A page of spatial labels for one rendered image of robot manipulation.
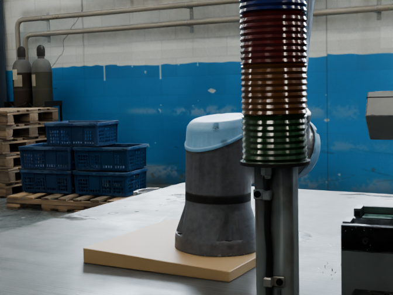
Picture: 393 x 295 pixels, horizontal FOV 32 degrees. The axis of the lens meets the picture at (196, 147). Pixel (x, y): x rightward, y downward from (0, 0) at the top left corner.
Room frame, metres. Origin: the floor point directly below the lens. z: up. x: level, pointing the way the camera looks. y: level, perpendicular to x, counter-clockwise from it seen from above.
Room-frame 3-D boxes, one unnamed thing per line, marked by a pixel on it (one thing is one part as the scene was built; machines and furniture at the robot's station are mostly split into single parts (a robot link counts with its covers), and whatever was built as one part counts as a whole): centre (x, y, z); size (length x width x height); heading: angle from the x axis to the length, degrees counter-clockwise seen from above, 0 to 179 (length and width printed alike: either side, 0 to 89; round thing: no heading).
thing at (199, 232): (1.17, -0.03, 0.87); 0.15 x 0.15 x 0.10
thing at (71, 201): (6.34, 1.07, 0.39); 1.20 x 0.80 x 0.79; 69
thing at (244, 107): (0.61, -0.07, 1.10); 0.06 x 0.06 x 0.04
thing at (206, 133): (1.18, -0.04, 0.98); 0.13 x 0.12 x 0.14; 127
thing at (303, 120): (0.61, -0.07, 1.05); 0.06 x 0.06 x 0.04
